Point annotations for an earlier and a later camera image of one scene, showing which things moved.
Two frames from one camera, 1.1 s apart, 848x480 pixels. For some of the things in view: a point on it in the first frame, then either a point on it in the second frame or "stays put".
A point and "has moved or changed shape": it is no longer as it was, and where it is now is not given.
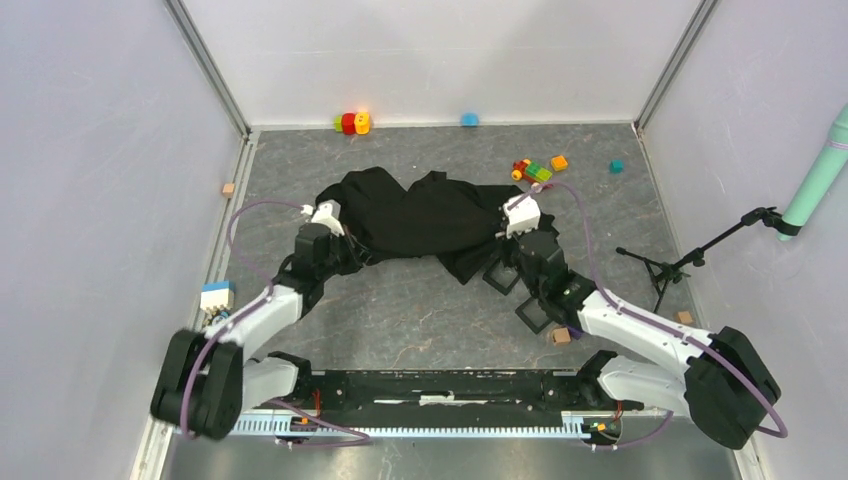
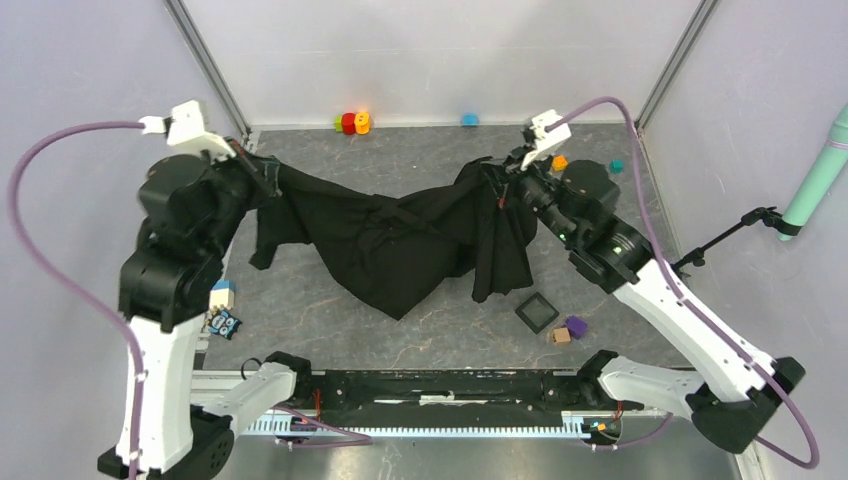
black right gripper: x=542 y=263 -> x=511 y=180
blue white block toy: x=215 y=294 stays put
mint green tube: x=822 y=175 stays put
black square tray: x=533 y=315 stays put
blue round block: x=469 y=119 stays put
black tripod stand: x=666 y=270 stays put
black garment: x=384 y=214 has moved or changed shape
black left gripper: x=335 y=238 -> x=244 y=162
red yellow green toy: x=351 y=123 stays put
